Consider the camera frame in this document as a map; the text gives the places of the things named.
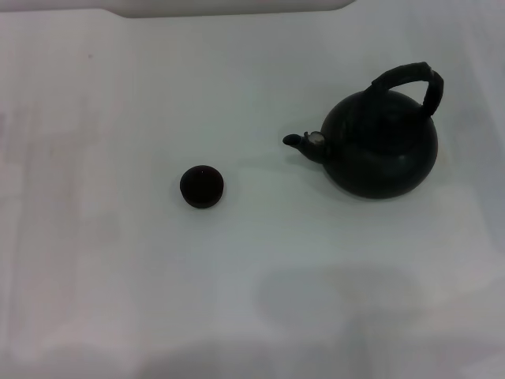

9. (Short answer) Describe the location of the black round teapot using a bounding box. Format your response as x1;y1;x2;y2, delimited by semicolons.
282;61;446;201

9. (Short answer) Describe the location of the small dark teacup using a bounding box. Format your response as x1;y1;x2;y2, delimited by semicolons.
179;164;226;209

